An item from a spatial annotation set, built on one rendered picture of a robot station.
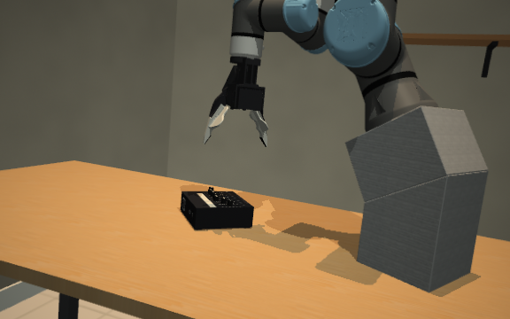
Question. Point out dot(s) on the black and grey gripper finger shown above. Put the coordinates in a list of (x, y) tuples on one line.
[(217, 113), (261, 125)]

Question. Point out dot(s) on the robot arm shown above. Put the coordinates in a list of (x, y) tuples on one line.
[(360, 34)]

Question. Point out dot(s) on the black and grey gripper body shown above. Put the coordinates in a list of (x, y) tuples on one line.
[(246, 98)]

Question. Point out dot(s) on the black lighting desk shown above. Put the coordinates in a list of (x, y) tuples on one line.
[(210, 209)]

